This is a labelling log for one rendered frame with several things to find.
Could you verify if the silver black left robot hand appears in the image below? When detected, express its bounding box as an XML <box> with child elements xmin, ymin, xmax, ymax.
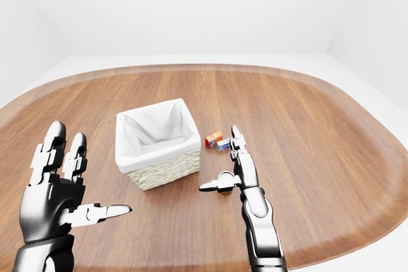
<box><xmin>18</xmin><ymin>120</ymin><xmax>133</xmax><ymax>244</ymax></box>

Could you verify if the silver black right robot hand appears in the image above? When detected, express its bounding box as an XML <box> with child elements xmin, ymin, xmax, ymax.
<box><xmin>198</xmin><ymin>124</ymin><xmax>260</xmax><ymax>193</ymax></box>

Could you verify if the small soup tin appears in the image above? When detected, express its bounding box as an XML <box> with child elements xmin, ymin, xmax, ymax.
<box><xmin>218</xmin><ymin>171</ymin><xmax>234</xmax><ymax>196</ymax></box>

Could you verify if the woven basket with white liner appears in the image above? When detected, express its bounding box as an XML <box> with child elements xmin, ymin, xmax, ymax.
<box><xmin>115</xmin><ymin>97</ymin><xmax>202</xmax><ymax>191</ymax></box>

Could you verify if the small blue grey food box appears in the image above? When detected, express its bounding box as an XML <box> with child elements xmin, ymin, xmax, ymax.
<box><xmin>215</xmin><ymin>138</ymin><xmax>231</xmax><ymax>153</ymax></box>

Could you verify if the small orange food box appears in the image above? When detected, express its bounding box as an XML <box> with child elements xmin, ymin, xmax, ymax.
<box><xmin>205</xmin><ymin>130</ymin><xmax>224</xmax><ymax>150</ymax></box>

